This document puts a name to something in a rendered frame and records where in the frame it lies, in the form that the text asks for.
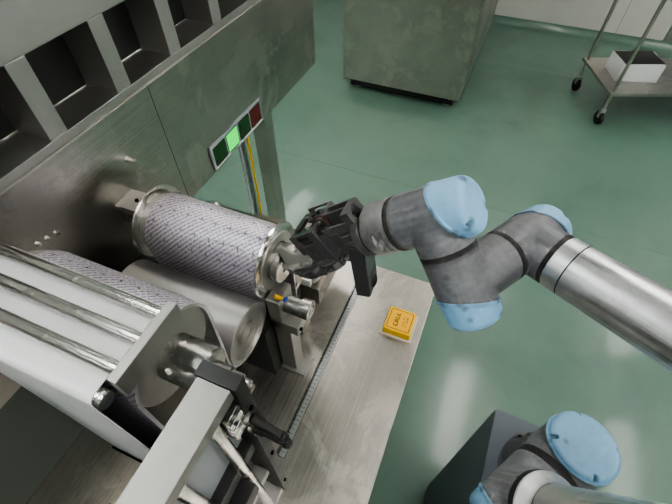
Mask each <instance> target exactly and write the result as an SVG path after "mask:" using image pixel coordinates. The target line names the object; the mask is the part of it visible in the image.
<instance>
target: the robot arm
mask: <svg viewBox="0 0 672 504"><path fill-rule="evenodd" d="M485 204H486V200H485V197H484V195H483V192H482V190H481V188H480V187H479V185H478V184H477V183H476V182H475V181H474V180H473V179H472V178H470V177H468V176H465V175H457V176H453V177H449V178H445V179H442V180H438V181H431V182H428V183H427V184H426V185H423V186H420V187H417V188H414V189H412V190H409V191H406V192H403V193H400V194H397V195H394V196H390V197H387V198H384V199H381V200H378V201H375V202H372V203H369V204H367V205H366V206H365V207H364V206H363V205H362V204H361V202H360V201H359V200H358V199H357V197H353V198H351V199H348V200H345V201H342V202H340V203H337V204H334V203H333V202H332V201H331V200H329V201H327V202H324V203H321V204H319V205H316V206H314V207H311V208H308V211H309V212H310V213H308V214H306V215H305V217H304V218H303V219H302V220H301V222H300V223H299V225H298V226H297V228H291V229H290V231H289V232H290V234H291V236H292V237H290V238H289V240H290V241H291V242H292V243H293V244H294V245H295V246H296V248H297V249H296V250H294V251H291V250H289V249H287V248H285V247H278V253H279V254H280V256H281V257H282V259H283V260H284V262H285V263H282V266H283V268H284V269H285V270H287V271H288V272H290V273H292V274H295V275H298V276H300V277H302V278H306V279H315V278H318V277H320V276H323V275H328V273H331V272H334V271H337V270H339V269H341V268H342V267H343V266H344V265H346V263H347V261H349V262H351V267H352V272H353V277H354V283H355V288H356V293H357V295H359V296H364V297H370V296H371V294H372V291H373V288H374V287H375V286H376V284H377V270H376V262H375V256H376V255H386V254H391V253H395V252H400V251H406V250H411V249H416V251H417V254H418V256H419V258H420V261H421V264H422V266H423V268H424V271H425V273H426V276H427V278H428V281H429V283H430V285H431V288H432V290H433V293H434V295H435V298H436V300H435V301H436V303H437V304H438V305H439V307H440V309H441V311H442V313H443V315H444V317H445V319H446V321H447V323H448V325H449V326H450V327H451V328H453V329H455V330H460V331H463V332H471V331H477V330H481V329H484V328H486V327H489V326H490V325H492V324H494V323H495V322H496V321H498V320H499V318H500V317H501V314H502V313H503V307H502V304H501V301H502V299H501V297H500V296H499V293H501V292H502V291H504V290H505V289H506V288H508V287H509V286H511V285H512V284H513V283H515V282H516V281H518V280H519V279H521V278H522V277H523V276H525V275H528V276H529V277H531V278H532V279H534V280H535V281H537V282H538V283H540V284H541V285H543V286H544V287H546V288H547V289H549V290H550V291H552V292H553V293H555V294H556V295H557V296H559V297H560V298H562V299H563V300H565V301H566V302H568V303H569V304H571V305H572V306H574V307H575V308H577V309H578V310H580V311H581V312H583V313H584V314H586V315H587V316H589V317H590V318H592V319H593V320H595V321H596V322H598V323H599V324H601V325H602V326H604V327H605V328H607V329H608V330H610V331H611V332H613V333H614V334H616V335H617V336H619V337H620V338H622V339H623V340H625V341H626V342H628V343H629V344H631V345H632V346H634V347H635V348H637V349H638V350H639V351H641V352H642V353H644V354H645V355H647V356H648V357H650V358H651V359H653V360H654V361H656V362H657V363H659V364H660V365H662V366H663V367H665V368H666V369H668V370H669V371H671V372H672V291H671V290H670V289H668V288H666V287H664V286H662V285H661V284H659V283H657V282H655V281H653V280H651V279H650V278H648V277H646V276H644V275H642V274H641V273H639V272H637V271H635V270H633V269H632V268H630V267H628V266H626V265H624V264H623V263H621V262H619V261H617V260H615V259H614V258H612V257H610V256H608V255H606V254H605V253H603V252H601V251H599V250H597V249H596V248H594V247H592V246H590V245H588V244H587V243H585V242H583V241H581V240H579V239H578V238H575V237H574V236H572V225H571V223H570V221H569V219H568V218H566V217H565V216H564V214H563V212H562V211H561V210H559V209H558V208H556V207H554V206H551V205H547V204H538V205H534V206H531V207H530V208H528V209H526V210H524V211H521V212H518V213H516V214H514V215H513V216H511V217H510V218H509V219H508V220H507V221H506V222H504V223H502V224H501V225H499V226H498V227H496V228H495V229H493V230H491V231H490V232H488V233H487V234H485V235H483V236H482V237H480V238H478V239H477V238H476V235H477V234H480V233H481V232H482V231H483V230H484V229H485V227H486V225H487V220H488V211H487V209H486V206H485ZM322 206H326V207H324V208H322V209H316V208H319V207H322ZM315 209H316V210H315ZM620 469H621V456H620V454H619V450H618V446H617V444H616V442H615V440H614V439H613V437H612V436H611V434H610V433H609V432H608V431H607V430H606V428H605V427H604V426H602V425H601V424H600V423H599V422H598V421H596V420H595V419H593V418H592V417H590V416H588V415H586V414H583V413H580V412H575V411H564V412H561V413H559V414H555V415H553V416H552V417H550V418H549V420H548V421H547V422H546V423H545V424H544V425H542V426H541V427H540V428H539V429H537V430H536V431H535V432H523V433H519V434H517V435H515V436H513V437H512V438H510V439H509V440H508V441H507V442H506V443H505V444H504V446H503V447H502V449H501V451H500V454H499V460H498V468H497V469H496V470H495V471H494V472H492V473H491V474H490V475H489V476H488V477H487V478H486V479H485V480H484V481H483V482H482V483H481V482H480V483H479V484H478V487H477V488H476V489H475V490H474V491H473V492H472V493H471V495H470V499H469V500H470V504H664V503H659V502H653V501H648V500H643V499H637V498H632V497H627V496H621V495H616V494H611V493H605V492H600V491H595V490H596V489H598V488H599V487H600V486H606V485H608V484H610V483H611V482H612V481H613V480H614V479H615V478H616V477H617V476H618V474H619V472H620Z"/></svg>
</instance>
